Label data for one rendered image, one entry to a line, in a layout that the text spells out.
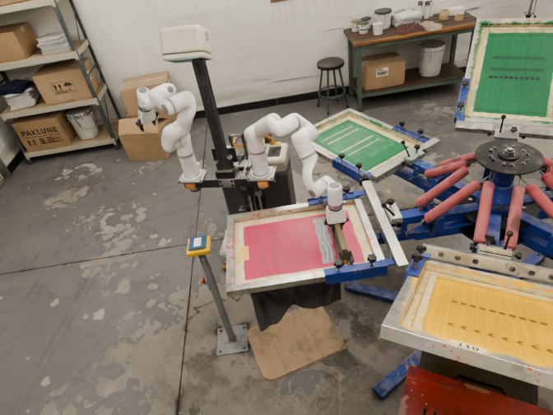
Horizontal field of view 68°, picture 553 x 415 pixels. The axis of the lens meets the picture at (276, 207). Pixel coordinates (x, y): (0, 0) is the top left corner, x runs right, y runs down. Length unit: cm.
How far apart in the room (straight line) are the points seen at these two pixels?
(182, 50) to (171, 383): 208
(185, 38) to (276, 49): 369
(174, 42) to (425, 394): 175
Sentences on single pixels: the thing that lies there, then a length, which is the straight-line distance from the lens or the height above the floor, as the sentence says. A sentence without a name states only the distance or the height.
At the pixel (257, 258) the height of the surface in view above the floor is 96.
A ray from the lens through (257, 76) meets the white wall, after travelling 579.
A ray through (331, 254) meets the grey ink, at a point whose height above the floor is 96.
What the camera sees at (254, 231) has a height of 96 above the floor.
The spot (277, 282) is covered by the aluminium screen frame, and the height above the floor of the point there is 99.
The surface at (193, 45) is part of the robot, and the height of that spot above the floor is 196.
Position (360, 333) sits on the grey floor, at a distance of 300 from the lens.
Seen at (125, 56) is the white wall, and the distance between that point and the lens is 586.
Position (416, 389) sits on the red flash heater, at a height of 110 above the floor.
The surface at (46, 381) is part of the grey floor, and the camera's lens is 350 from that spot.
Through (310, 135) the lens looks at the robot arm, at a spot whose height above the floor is 151.
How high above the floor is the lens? 251
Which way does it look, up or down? 39 degrees down
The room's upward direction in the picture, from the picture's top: 10 degrees counter-clockwise
